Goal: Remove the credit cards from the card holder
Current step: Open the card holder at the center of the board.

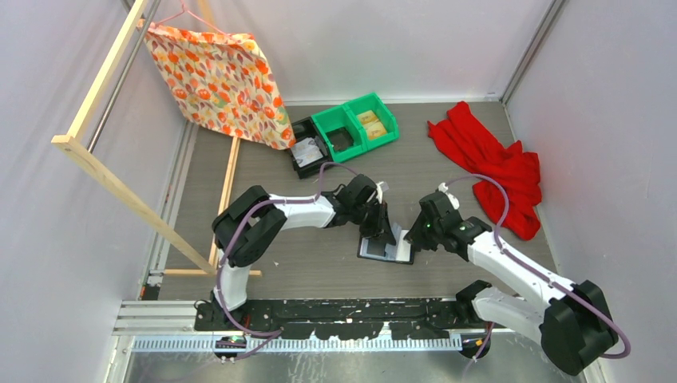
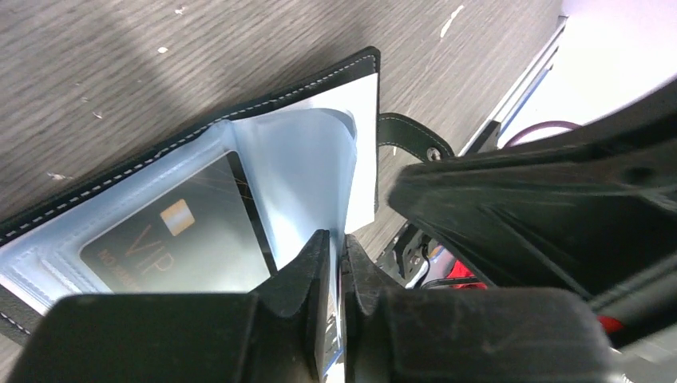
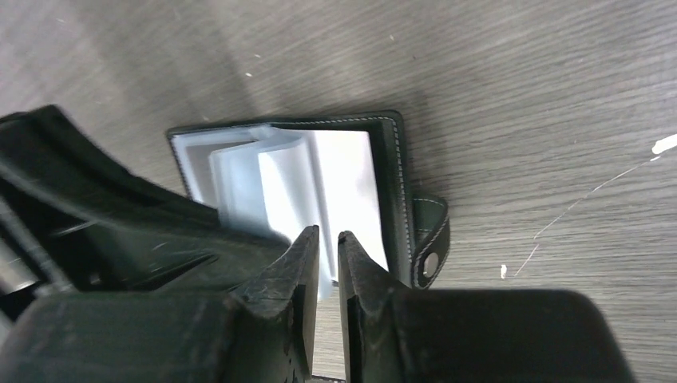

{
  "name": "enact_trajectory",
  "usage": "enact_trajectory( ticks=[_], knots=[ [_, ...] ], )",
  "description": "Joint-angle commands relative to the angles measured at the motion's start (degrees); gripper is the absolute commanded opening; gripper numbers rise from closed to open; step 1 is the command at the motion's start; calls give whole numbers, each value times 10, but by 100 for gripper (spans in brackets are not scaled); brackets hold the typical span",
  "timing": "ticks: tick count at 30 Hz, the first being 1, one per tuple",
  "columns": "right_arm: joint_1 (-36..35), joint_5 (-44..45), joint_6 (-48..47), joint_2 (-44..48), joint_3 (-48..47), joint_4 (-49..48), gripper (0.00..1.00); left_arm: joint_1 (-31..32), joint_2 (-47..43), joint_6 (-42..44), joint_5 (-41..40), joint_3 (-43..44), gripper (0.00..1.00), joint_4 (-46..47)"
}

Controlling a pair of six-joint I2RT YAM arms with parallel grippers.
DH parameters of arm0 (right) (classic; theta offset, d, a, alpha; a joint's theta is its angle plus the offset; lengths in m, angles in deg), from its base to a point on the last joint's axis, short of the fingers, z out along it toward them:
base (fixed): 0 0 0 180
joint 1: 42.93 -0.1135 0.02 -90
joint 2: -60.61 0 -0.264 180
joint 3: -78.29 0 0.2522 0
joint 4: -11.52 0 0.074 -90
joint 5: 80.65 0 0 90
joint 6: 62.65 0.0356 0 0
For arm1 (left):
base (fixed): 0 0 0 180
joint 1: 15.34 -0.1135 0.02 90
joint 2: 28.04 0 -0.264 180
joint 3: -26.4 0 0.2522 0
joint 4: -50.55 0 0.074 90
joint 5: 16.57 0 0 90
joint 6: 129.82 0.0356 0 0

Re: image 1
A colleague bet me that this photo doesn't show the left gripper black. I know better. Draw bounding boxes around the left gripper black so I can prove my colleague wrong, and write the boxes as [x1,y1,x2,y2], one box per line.
[350,200,397,247]

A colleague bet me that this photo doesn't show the black leather card holder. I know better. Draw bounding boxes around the black leather card holder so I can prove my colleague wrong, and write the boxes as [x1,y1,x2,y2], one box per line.
[357,223,414,265]

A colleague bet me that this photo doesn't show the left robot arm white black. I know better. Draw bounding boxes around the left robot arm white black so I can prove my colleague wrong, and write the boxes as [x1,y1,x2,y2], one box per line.
[212,174,401,330]

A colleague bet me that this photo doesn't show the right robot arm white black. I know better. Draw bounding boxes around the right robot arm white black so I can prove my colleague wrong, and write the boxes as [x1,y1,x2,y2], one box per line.
[405,191,620,375]

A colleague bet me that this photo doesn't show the white cards in tray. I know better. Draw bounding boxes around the white cards in tray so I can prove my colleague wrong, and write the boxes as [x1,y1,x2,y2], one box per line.
[291,137,323,168]

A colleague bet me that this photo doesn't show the dark item in bin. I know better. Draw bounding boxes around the dark item in bin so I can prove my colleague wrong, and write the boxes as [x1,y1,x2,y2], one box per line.
[327,127,354,152]

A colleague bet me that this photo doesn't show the yellow packets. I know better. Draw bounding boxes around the yellow packets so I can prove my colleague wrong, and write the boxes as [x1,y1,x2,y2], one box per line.
[357,110,387,140]

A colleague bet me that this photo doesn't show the green bin with yellow packets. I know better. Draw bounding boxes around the green bin with yellow packets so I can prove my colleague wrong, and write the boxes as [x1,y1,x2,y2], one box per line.
[344,93,400,151]

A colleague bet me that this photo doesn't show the red cloth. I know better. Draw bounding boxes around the red cloth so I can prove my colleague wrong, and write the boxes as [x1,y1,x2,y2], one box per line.
[427,101,542,241]

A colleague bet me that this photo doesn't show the green bin with dark item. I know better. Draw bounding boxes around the green bin with dark item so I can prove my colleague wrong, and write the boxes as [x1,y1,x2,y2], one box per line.
[311,105,367,163]

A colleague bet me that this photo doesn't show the black tray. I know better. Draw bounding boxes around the black tray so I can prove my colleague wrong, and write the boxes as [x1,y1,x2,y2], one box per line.
[287,117,332,180]

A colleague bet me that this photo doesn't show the floral fabric bag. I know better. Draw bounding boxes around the floral fabric bag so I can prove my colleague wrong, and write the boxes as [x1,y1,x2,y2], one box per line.
[145,23,296,150]

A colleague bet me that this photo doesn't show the pink hanger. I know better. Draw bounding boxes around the pink hanger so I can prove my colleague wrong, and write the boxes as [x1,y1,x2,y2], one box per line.
[152,0,226,34]

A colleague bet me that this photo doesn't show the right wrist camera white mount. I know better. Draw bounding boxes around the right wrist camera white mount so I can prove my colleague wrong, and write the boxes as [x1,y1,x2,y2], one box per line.
[437,183,460,210]

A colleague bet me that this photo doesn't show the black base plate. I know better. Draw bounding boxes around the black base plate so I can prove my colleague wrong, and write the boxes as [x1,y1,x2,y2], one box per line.
[193,298,489,341]

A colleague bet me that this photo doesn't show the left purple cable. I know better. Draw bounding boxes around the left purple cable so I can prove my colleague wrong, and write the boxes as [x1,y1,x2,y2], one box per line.
[213,161,366,365]

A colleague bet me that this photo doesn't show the purple cable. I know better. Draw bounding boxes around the purple cable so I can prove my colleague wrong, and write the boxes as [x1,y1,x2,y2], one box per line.
[437,174,632,361]
[213,161,366,365]

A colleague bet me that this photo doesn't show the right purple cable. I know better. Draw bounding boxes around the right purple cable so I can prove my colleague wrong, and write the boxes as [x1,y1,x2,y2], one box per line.
[437,174,632,361]

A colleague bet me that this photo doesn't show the wooden rack frame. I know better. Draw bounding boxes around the wooden rack frame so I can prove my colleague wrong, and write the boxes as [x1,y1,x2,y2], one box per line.
[51,0,263,278]

